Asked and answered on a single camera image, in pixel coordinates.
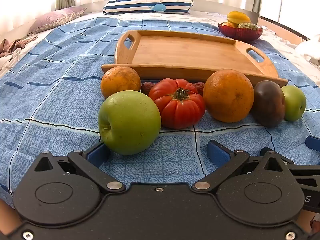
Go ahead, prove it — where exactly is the wooden bed frame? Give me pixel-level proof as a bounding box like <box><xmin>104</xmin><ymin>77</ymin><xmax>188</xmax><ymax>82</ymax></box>
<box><xmin>259</xmin><ymin>16</ymin><xmax>312</xmax><ymax>46</ymax></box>

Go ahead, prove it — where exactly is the yellow starfruit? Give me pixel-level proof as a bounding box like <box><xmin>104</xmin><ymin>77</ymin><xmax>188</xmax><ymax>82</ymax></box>
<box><xmin>227</xmin><ymin>11</ymin><xmax>251</xmax><ymax>25</ymax></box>

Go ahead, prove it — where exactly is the blue plaid blanket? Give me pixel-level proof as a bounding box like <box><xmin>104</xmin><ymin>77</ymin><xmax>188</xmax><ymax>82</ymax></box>
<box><xmin>0</xmin><ymin>17</ymin><xmax>320</xmax><ymax>200</ymax></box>

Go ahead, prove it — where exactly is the pale thin cloth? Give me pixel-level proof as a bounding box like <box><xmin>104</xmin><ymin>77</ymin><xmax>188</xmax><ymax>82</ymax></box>
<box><xmin>0</xmin><ymin>50</ymin><xmax>23</xmax><ymax>70</ymax></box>

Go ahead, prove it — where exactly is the small dull orange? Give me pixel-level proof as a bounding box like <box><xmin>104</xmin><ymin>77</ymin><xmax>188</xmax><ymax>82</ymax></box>
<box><xmin>101</xmin><ymin>66</ymin><xmax>142</xmax><ymax>99</ymax></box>

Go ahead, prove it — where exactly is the small green apple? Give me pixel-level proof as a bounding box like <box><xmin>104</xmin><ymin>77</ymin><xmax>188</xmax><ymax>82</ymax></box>
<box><xmin>281</xmin><ymin>85</ymin><xmax>306</xmax><ymax>122</ymax></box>

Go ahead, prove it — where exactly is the light grey bed sheet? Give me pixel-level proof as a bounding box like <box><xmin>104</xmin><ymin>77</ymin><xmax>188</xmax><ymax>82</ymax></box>
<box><xmin>0</xmin><ymin>10</ymin><xmax>320</xmax><ymax>85</ymax></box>

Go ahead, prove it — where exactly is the wooden tray with handles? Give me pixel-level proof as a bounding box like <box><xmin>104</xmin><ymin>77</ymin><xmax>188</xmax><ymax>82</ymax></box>
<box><xmin>101</xmin><ymin>30</ymin><xmax>289</xmax><ymax>88</ymax></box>

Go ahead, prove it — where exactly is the red glass bowl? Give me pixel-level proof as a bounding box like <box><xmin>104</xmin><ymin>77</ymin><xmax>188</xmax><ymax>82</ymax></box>
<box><xmin>218</xmin><ymin>22</ymin><xmax>263</xmax><ymax>42</ymax></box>

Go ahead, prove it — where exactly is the brown crumpled cloth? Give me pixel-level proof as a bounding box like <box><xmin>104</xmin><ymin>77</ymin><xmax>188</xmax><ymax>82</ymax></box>
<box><xmin>0</xmin><ymin>35</ymin><xmax>38</xmax><ymax>54</ymax></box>

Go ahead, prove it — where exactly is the large green apple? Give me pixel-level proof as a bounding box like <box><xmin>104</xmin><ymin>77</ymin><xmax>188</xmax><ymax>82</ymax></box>
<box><xmin>98</xmin><ymin>90</ymin><xmax>162</xmax><ymax>155</ymax></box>

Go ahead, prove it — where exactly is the large bright orange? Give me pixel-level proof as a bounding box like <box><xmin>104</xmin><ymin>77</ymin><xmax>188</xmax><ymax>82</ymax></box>
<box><xmin>203</xmin><ymin>69</ymin><xmax>255</xmax><ymax>123</ymax></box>

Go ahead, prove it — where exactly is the red date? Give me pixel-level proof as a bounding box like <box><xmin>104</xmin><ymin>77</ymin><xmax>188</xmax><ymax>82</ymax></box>
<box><xmin>192</xmin><ymin>82</ymin><xmax>205</xmax><ymax>96</ymax></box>
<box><xmin>141</xmin><ymin>82</ymin><xmax>157</xmax><ymax>95</ymax></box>

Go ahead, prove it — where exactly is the dark purple plum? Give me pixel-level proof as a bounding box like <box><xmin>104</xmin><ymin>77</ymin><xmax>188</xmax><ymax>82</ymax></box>
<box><xmin>251</xmin><ymin>80</ymin><xmax>286</xmax><ymax>127</ymax></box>

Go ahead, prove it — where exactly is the person's left leg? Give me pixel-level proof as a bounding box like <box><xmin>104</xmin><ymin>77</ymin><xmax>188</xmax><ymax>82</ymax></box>
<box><xmin>0</xmin><ymin>200</ymin><xmax>22</xmax><ymax>235</ymax></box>

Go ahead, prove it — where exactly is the blue striped whale pillow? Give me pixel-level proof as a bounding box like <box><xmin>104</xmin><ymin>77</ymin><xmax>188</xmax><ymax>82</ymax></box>
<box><xmin>103</xmin><ymin>0</ymin><xmax>192</xmax><ymax>15</ymax></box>

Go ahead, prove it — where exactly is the green custard apple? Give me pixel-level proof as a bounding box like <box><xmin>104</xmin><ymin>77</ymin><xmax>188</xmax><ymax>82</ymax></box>
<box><xmin>237</xmin><ymin>22</ymin><xmax>259</xmax><ymax>30</ymax></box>

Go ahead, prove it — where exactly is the white bundled cloth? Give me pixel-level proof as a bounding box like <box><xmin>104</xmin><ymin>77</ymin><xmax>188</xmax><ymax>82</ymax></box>
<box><xmin>295</xmin><ymin>34</ymin><xmax>320</xmax><ymax>68</ymax></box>

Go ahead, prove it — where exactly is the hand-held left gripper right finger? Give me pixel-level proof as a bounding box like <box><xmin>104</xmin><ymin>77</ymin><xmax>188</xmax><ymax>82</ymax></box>
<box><xmin>191</xmin><ymin>140</ymin><xmax>288</xmax><ymax>194</ymax></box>

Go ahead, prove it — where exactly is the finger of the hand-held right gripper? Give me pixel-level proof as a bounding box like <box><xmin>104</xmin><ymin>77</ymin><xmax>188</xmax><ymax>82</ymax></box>
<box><xmin>260</xmin><ymin>147</ymin><xmax>320</xmax><ymax>180</ymax></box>
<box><xmin>305</xmin><ymin>135</ymin><xmax>320</xmax><ymax>152</ymax></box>

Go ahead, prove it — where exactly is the red ribbed tomato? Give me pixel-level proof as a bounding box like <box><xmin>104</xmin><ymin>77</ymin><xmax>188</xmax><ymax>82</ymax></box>
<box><xmin>148</xmin><ymin>78</ymin><xmax>206</xmax><ymax>130</ymax></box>

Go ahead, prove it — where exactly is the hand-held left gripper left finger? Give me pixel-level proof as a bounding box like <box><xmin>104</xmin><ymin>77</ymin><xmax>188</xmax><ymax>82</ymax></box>
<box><xmin>34</xmin><ymin>141</ymin><xmax>125</xmax><ymax>194</ymax></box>

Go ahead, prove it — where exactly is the purple floral pillow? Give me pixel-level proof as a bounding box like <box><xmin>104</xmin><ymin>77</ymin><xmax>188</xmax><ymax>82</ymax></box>
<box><xmin>26</xmin><ymin>7</ymin><xmax>87</xmax><ymax>37</ymax></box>

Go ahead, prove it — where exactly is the white wardrobe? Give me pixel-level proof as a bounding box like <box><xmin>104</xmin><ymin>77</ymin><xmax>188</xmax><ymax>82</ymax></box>
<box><xmin>260</xmin><ymin>0</ymin><xmax>320</xmax><ymax>40</ymax></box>

